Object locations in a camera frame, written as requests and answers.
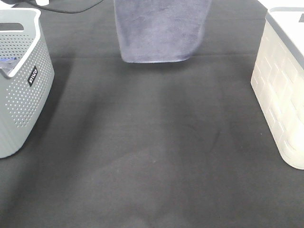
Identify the grey microfibre towel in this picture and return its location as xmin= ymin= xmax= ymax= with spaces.
xmin=114 ymin=0 xmax=211 ymax=63

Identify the white cylindrical object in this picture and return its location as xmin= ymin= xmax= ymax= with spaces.
xmin=36 ymin=0 xmax=49 ymax=6

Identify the black felt table mat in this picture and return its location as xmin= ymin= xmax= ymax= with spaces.
xmin=0 ymin=0 xmax=304 ymax=228

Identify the grey perforated laundry basket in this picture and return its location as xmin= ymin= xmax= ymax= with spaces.
xmin=0 ymin=8 xmax=55 ymax=158

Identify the black cable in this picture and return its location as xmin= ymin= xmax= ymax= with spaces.
xmin=14 ymin=0 xmax=104 ymax=14

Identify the cream white storage basket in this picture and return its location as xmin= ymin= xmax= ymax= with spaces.
xmin=251 ymin=7 xmax=304 ymax=170

